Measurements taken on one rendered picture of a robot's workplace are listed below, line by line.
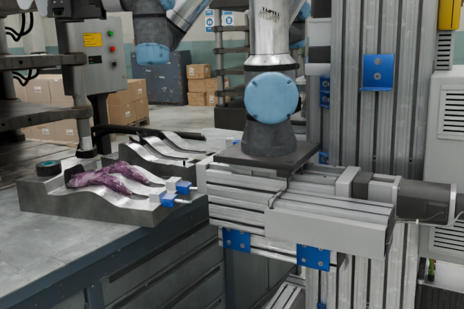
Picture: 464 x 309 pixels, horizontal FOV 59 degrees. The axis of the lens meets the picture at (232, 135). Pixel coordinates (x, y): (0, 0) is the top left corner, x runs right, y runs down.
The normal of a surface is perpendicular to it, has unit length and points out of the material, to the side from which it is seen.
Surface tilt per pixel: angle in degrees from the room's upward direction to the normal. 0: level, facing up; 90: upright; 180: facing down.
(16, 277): 0
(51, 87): 97
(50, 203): 90
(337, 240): 90
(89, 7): 82
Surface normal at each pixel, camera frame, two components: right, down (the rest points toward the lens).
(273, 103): -0.04, 0.36
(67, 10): -0.05, 0.10
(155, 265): 0.81, 0.11
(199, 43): -0.42, 0.22
